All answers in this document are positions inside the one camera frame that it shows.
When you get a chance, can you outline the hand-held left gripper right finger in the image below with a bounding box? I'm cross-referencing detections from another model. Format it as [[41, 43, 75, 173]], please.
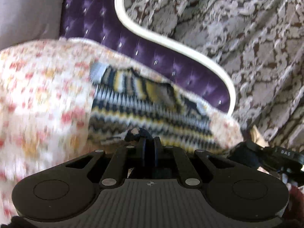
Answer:
[[153, 136, 238, 186]]

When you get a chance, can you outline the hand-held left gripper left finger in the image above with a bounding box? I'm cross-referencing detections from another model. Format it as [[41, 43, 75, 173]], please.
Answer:
[[64, 136, 149, 187]]

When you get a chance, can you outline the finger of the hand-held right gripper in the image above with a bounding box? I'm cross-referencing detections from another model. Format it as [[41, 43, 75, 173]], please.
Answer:
[[246, 141, 304, 173]]

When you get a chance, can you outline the yellow navy patterned knit sweater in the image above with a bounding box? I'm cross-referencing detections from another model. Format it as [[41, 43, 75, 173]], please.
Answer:
[[87, 62, 259, 168]]

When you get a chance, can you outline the beige cloth item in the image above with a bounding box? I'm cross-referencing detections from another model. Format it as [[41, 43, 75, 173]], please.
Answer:
[[251, 125, 269, 146]]

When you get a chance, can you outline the floral quilted blanket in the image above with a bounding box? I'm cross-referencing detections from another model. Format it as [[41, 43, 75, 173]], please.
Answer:
[[0, 37, 245, 219]]

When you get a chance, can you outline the brown silver damask curtain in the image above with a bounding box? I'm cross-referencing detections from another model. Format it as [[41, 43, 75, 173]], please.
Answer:
[[123, 0, 304, 152]]

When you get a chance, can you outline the grey square pillow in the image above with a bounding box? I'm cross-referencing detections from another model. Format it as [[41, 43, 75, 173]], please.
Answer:
[[0, 0, 70, 51]]

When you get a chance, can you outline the purple tufted sofa white frame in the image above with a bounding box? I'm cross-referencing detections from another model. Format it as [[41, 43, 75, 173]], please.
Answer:
[[59, 0, 236, 117]]

